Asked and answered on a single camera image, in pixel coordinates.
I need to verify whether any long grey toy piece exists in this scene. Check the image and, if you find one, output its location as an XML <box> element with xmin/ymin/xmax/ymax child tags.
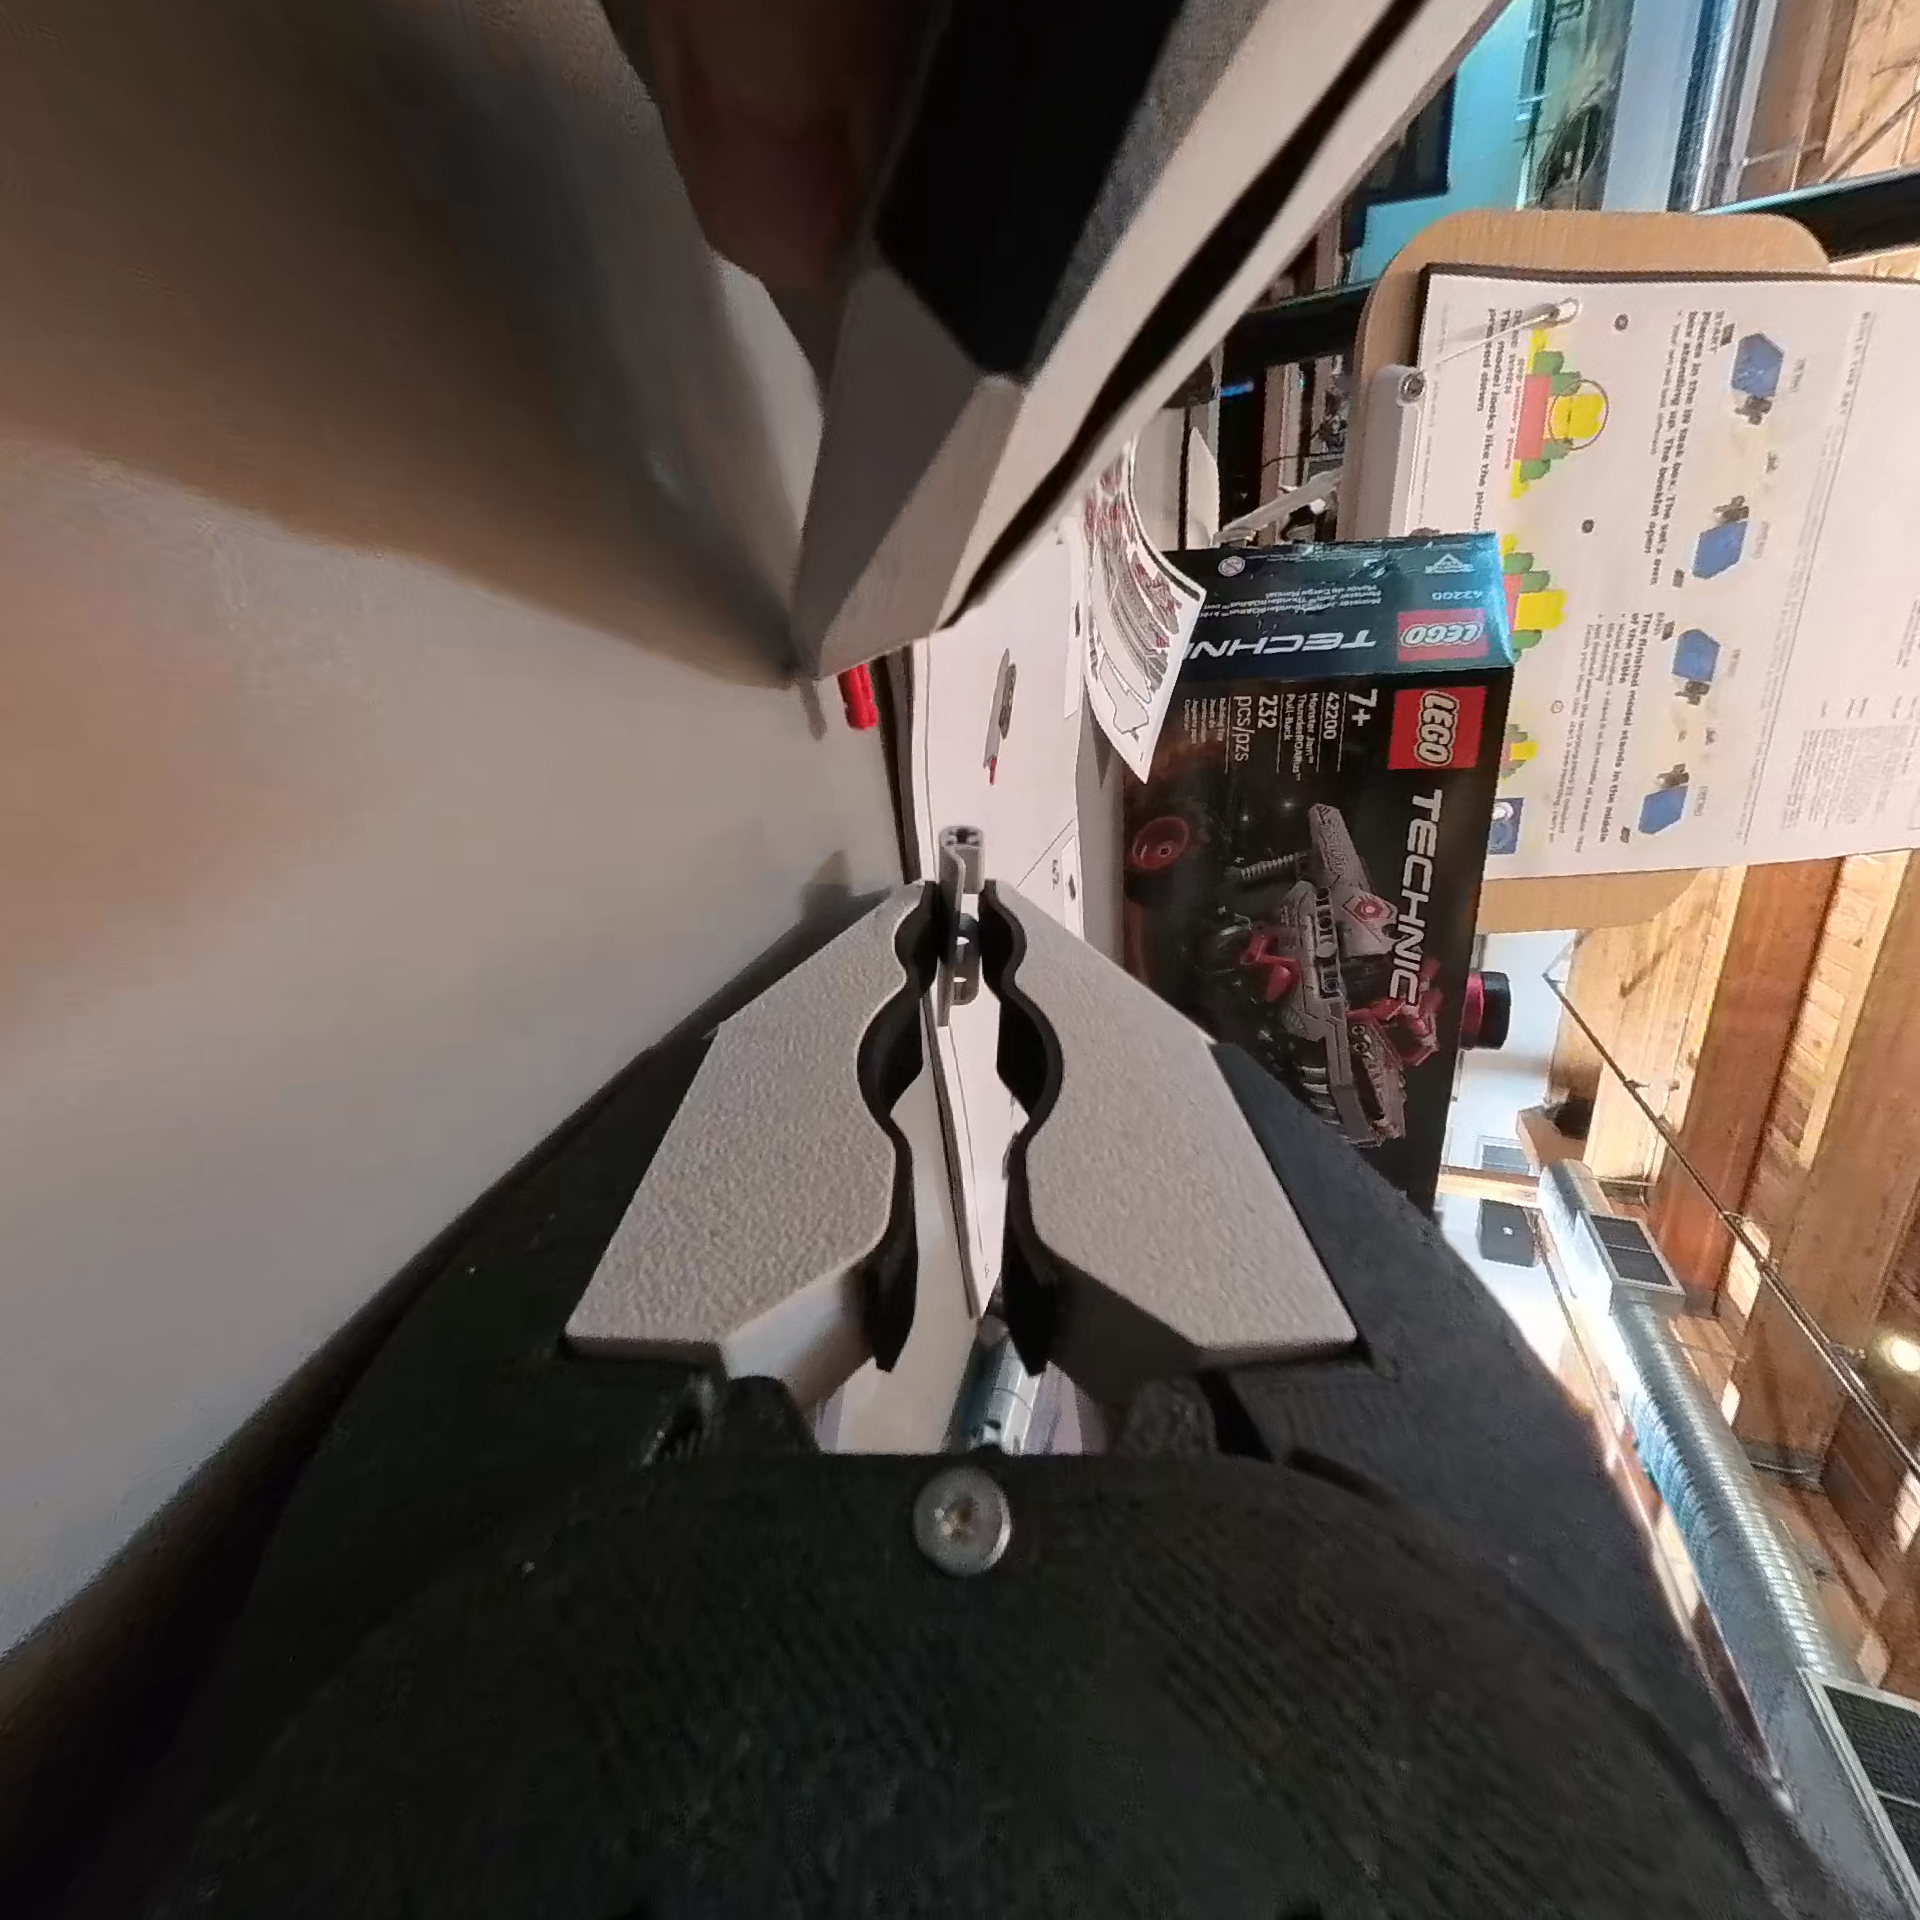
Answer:
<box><xmin>931</xmin><ymin>825</ymin><xmax>1043</xmax><ymax>1453</ymax></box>

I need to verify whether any white document stand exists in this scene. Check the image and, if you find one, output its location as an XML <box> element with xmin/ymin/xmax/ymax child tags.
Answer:
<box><xmin>1212</xmin><ymin>360</ymin><xmax>1431</xmax><ymax>553</ymax></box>

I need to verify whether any grey desk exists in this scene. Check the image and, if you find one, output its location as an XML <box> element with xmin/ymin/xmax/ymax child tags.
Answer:
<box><xmin>0</xmin><ymin>0</ymin><xmax>1143</xmax><ymax>1667</ymax></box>

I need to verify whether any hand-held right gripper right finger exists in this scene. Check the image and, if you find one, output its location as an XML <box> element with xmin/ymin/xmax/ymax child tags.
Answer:
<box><xmin>979</xmin><ymin>881</ymin><xmax>1361</xmax><ymax>1379</ymax></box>

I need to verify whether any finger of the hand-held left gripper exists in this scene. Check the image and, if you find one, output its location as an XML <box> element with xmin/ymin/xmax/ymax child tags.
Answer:
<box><xmin>932</xmin><ymin>0</ymin><xmax>1508</xmax><ymax>644</ymax></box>
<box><xmin>791</xmin><ymin>0</ymin><xmax>1431</xmax><ymax>674</ymax></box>

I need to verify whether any person's left hand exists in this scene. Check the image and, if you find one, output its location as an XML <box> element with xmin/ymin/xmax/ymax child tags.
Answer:
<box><xmin>648</xmin><ymin>0</ymin><xmax>963</xmax><ymax>290</ymax></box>

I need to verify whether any wooden backing board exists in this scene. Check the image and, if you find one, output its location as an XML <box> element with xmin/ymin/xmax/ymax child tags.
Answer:
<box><xmin>1352</xmin><ymin>209</ymin><xmax>1880</xmax><ymax>929</ymax></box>

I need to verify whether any black toy set box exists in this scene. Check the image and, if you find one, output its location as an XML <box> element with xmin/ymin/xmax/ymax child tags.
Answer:
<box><xmin>1121</xmin><ymin>529</ymin><xmax>1519</xmax><ymax>1220</ymax></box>

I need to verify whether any white instruction booklet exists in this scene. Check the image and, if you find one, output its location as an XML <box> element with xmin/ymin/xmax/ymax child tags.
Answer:
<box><xmin>883</xmin><ymin>533</ymin><xmax>1144</xmax><ymax>1450</ymax></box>

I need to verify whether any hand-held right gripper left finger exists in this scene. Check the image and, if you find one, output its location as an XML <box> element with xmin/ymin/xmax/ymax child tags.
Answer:
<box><xmin>563</xmin><ymin>881</ymin><xmax>942</xmax><ymax>1420</ymax></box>

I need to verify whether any metal air duct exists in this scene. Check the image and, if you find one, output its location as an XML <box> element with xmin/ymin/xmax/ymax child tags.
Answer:
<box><xmin>1536</xmin><ymin>1155</ymin><xmax>1920</xmax><ymax>1920</ymax></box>

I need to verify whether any toy sticker sheet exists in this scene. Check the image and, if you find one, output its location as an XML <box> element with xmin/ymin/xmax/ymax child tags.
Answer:
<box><xmin>1070</xmin><ymin>440</ymin><xmax>1212</xmax><ymax>784</ymax></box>

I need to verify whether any printed instruction sheet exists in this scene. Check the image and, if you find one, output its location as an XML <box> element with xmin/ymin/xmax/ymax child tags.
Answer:
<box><xmin>1409</xmin><ymin>264</ymin><xmax>1920</xmax><ymax>888</ymax></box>

